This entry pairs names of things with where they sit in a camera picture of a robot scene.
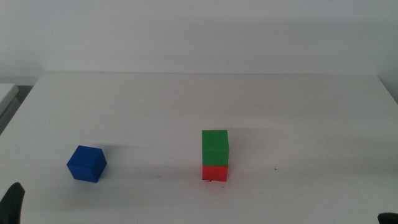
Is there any blue cube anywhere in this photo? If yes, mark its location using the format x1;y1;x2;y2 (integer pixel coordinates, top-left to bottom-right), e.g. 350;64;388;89
66;145;108;184

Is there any red cube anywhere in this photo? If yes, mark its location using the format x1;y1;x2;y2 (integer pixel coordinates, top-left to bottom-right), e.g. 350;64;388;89
201;165;229;182

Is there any green cube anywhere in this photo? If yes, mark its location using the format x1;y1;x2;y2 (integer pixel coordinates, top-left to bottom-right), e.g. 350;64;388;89
201;129;230;167

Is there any white side furniture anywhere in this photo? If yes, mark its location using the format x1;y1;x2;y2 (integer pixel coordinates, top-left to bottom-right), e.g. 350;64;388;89
0;83;20;118

